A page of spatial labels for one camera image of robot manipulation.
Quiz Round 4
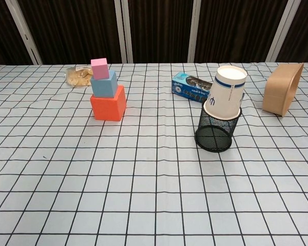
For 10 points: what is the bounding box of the light blue cube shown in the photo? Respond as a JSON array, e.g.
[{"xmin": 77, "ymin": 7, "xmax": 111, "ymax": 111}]
[{"xmin": 90, "ymin": 70, "xmax": 118, "ymax": 98}]

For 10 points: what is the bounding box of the small pink cube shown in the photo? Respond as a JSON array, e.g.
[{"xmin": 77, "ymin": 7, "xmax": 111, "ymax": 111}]
[{"xmin": 90, "ymin": 58, "xmax": 110, "ymax": 80}]

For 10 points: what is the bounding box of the orange foam cube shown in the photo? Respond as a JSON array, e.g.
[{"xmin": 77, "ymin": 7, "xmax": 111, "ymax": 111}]
[{"xmin": 89, "ymin": 85, "xmax": 127, "ymax": 121}]

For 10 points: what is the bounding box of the blue cookie box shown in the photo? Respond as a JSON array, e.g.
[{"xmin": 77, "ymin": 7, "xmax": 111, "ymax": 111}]
[{"xmin": 171, "ymin": 71, "xmax": 246, "ymax": 104}]

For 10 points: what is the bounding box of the black mesh pen holder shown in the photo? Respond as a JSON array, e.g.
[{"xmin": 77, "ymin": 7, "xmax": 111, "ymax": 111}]
[{"xmin": 194, "ymin": 104, "xmax": 242, "ymax": 153}]

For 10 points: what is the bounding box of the checkered light blue tablecloth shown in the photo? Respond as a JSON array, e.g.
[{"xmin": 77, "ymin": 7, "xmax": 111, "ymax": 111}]
[{"xmin": 0, "ymin": 61, "xmax": 308, "ymax": 246}]

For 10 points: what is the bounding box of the white paper cup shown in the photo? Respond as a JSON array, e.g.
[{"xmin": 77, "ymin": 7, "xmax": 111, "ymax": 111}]
[{"xmin": 203, "ymin": 65, "xmax": 248, "ymax": 120}]

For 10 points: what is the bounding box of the clear snack bag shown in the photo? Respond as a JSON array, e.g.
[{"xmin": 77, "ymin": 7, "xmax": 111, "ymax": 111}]
[{"xmin": 66, "ymin": 64, "xmax": 94, "ymax": 87}]

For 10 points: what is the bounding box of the brown paper bowl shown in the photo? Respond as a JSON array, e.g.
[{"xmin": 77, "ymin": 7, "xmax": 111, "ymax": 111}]
[{"xmin": 262, "ymin": 63, "xmax": 304, "ymax": 118}]

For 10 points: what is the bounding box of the black folding screen white frame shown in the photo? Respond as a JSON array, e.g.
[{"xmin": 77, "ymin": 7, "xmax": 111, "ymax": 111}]
[{"xmin": 0, "ymin": 0, "xmax": 308, "ymax": 65}]

